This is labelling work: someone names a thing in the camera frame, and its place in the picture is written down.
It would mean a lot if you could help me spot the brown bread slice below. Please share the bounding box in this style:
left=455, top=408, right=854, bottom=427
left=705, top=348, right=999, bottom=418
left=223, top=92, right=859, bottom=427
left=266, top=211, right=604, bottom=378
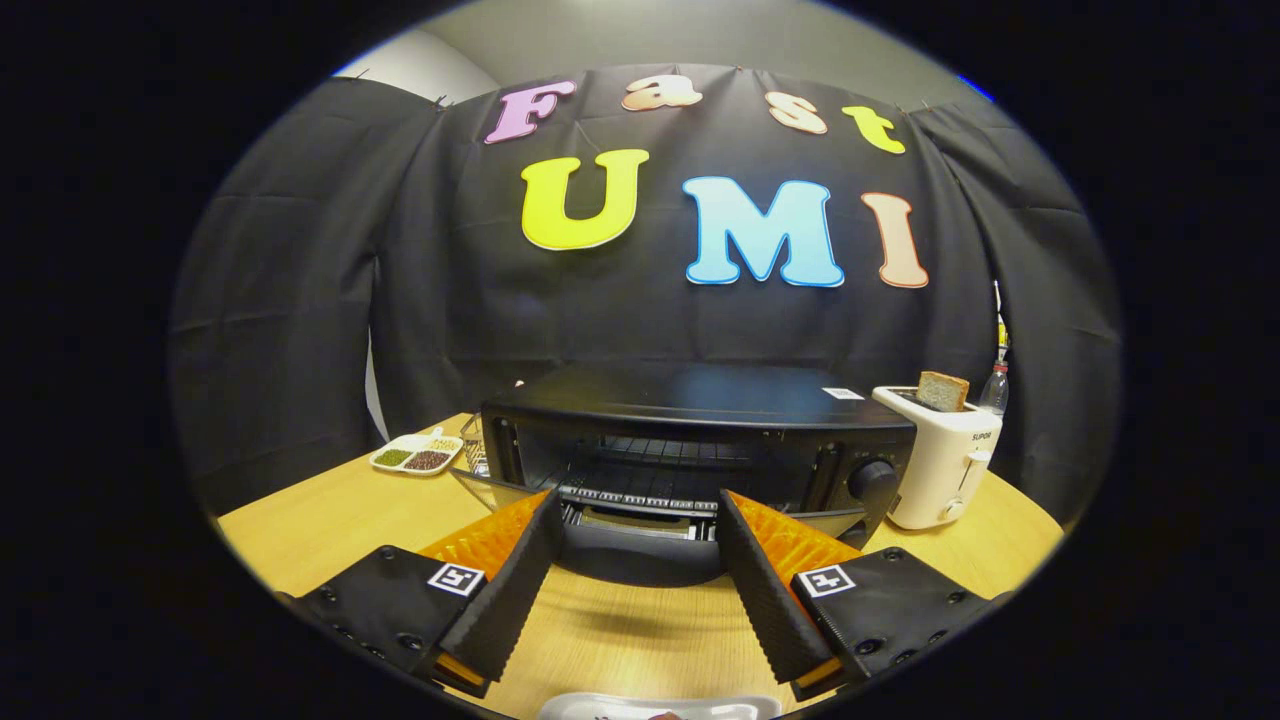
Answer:
left=916, top=371, right=971, bottom=413

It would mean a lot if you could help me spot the white rectangular food plate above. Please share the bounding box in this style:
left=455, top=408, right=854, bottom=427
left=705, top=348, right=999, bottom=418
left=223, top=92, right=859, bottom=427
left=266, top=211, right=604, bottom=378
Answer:
left=538, top=692, right=783, bottom=720

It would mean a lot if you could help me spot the white divided spice dish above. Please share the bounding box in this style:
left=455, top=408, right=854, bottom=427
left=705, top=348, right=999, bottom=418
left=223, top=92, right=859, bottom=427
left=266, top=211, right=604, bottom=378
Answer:
left=369, top=428, right=464, bottom=477

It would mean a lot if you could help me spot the metal wire basket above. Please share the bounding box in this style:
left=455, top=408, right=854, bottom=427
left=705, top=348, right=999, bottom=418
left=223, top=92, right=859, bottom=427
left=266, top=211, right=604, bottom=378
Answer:
left=458, top=413, right=493, bottom=479

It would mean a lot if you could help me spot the black toaster oven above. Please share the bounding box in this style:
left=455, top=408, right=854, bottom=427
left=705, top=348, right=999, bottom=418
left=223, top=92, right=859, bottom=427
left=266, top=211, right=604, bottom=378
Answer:
left=450, top=362, right=919, bottom=589

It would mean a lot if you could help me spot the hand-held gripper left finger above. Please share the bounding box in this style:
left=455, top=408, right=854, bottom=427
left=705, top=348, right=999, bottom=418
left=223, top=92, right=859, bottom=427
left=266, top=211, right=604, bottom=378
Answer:
left=275, top=488, right=566, bottom=699

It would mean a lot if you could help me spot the white toaster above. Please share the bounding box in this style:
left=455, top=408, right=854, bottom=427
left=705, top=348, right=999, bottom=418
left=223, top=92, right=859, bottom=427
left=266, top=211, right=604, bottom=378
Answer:
left=872, top=385, right=1004, bottom=531

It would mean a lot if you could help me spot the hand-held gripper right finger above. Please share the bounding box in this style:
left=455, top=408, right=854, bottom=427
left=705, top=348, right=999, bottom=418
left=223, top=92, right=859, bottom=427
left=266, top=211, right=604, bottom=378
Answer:
left=716, top=489, right=1011, bottom=703

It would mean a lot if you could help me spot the clear plastic water bottle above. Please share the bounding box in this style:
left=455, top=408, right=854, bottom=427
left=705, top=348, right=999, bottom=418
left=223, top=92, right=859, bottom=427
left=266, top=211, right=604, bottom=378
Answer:
left=978, top=345, right=1011, bottom=416

